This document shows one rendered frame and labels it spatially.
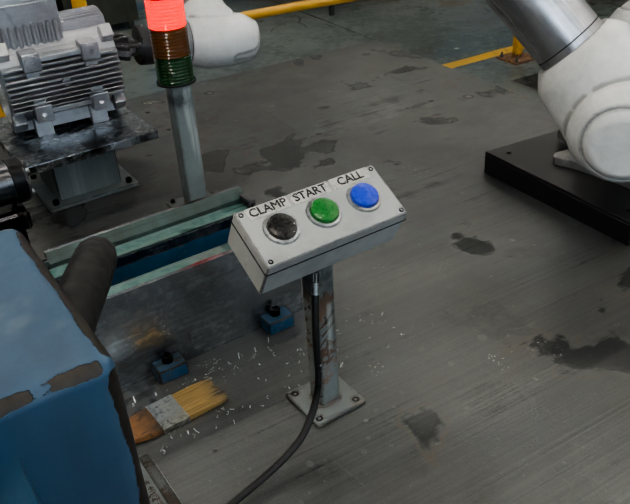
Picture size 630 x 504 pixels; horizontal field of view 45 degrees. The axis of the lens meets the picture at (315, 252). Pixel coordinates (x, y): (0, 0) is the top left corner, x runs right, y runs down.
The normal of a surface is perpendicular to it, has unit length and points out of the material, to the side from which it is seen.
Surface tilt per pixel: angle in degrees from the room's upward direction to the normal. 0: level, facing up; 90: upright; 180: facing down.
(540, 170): 2
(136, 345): 90
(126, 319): 90
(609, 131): 97
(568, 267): 0
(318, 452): 0
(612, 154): 92
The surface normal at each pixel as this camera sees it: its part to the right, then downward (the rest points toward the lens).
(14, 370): -0.06, -0.85
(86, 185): 0.56, 0.41
